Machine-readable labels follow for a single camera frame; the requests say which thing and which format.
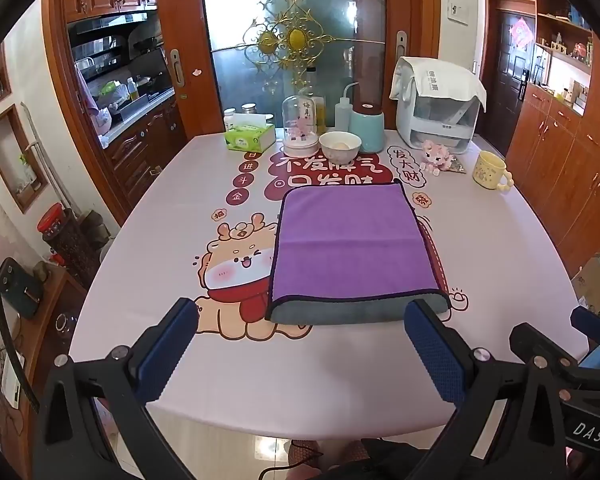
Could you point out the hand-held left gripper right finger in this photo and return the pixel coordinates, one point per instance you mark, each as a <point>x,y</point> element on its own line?
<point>436,360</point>

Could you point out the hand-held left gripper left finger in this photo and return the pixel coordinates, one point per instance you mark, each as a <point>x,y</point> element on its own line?
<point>167,355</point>

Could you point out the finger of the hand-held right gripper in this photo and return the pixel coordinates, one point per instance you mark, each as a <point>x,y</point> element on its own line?
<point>597,325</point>
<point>530,340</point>

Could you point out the purple and grey towel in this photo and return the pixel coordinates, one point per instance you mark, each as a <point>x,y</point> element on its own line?
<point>350,240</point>

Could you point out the cardboard box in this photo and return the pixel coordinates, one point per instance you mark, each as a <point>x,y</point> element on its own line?
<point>592,285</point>

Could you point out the wooden side cabinet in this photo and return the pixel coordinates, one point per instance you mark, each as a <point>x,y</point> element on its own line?
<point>45,360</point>

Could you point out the pink printed tablecloth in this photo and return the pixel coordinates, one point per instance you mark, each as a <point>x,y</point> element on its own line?
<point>180,210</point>

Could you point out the red-lidded plastic jar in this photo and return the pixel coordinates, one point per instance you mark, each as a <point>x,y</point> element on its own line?
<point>65,240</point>

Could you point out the black flat device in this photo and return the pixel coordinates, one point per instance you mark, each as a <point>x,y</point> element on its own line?
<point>20,287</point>

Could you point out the wooden shelf cabinet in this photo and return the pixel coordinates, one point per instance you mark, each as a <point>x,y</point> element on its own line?
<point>570,160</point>

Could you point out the yellow mug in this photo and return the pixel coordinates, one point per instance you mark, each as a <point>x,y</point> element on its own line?
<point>487,170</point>

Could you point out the small printed card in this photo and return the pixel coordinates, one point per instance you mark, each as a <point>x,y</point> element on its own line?
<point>458,167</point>

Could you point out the pink plush toy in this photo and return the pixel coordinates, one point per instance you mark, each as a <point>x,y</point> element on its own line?
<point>436,156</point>

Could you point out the wooden kitchen base cabinet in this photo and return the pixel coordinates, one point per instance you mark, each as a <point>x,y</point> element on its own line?
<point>145,150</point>

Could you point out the green tissue box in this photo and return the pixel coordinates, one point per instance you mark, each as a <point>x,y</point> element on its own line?
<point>247,137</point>

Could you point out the white bowl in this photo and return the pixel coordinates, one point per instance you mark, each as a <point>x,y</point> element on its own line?
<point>340,147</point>

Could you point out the white countertop appliance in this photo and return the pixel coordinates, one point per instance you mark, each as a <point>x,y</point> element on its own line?
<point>437,125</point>

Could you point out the teal appliance with brown lid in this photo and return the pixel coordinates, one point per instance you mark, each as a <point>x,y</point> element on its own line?
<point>367,130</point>

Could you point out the small white-capped bottle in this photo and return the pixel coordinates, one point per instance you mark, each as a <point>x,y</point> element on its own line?
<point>229,120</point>

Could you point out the dark entrance door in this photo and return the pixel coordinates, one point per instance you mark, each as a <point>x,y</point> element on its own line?
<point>510,90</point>

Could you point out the glass jar with metal lid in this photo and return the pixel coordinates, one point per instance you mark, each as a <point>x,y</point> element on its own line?
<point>249,108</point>

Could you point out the white squeeze bottle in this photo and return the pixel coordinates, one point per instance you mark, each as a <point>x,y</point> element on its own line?
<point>341,115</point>

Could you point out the glass dome with pink figure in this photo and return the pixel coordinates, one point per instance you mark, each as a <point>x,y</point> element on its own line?
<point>300,125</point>

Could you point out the yellow oil bottle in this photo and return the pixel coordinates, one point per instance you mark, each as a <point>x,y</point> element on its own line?
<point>321,112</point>

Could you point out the white cover cloth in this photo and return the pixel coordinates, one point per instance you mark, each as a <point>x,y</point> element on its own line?
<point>440,80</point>

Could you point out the frosted glass door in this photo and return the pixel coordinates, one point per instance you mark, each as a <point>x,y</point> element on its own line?
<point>230,75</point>

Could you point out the red door decoration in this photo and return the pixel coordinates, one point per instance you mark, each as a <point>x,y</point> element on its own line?
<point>521,34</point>

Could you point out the gold door ornament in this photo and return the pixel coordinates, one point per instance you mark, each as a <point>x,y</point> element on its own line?
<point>296,40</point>

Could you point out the wooden wall niche frame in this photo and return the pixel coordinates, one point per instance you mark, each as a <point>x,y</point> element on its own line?
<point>0,160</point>

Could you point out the white wall switch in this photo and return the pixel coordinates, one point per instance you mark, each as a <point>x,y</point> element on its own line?
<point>458,11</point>

